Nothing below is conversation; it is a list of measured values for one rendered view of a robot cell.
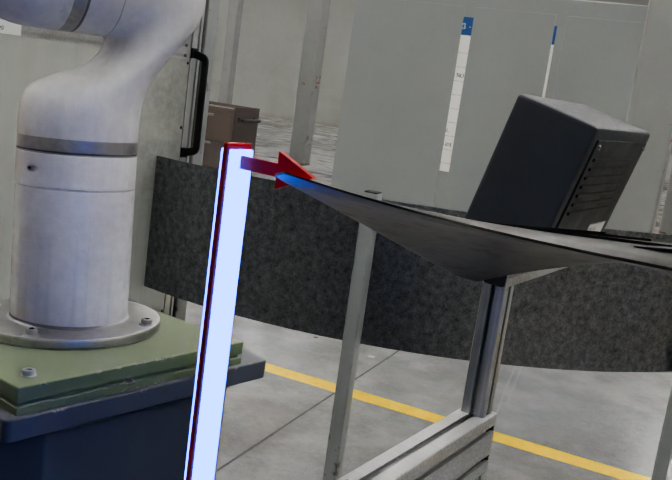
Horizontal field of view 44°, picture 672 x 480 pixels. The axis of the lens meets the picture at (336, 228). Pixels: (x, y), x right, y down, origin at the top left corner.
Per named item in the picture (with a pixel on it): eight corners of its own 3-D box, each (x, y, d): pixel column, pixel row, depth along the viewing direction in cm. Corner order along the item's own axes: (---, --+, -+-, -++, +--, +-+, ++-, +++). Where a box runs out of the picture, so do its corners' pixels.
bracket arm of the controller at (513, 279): (504, 288, 99) (509, 264, 99) (481, 282, 101) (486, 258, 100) (569, 267, 119) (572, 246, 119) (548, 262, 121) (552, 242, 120)
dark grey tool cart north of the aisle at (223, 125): (227, 214, 710) (240, 108, 694) (160, 200, 734) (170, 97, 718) (253, 209, 753) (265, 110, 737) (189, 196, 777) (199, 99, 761)
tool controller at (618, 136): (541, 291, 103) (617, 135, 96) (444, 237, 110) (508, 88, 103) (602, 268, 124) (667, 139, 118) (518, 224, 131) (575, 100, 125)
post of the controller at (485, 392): (482, 419, 102) (509, 263, 99) (460, 411, 104) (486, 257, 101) (491, 413, 105) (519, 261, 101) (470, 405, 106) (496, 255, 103)
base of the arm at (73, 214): (-50, 308, 91) (-44, 138, 88) (116, 297, 103) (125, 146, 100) (4, 359, 76) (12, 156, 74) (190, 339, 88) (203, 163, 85)
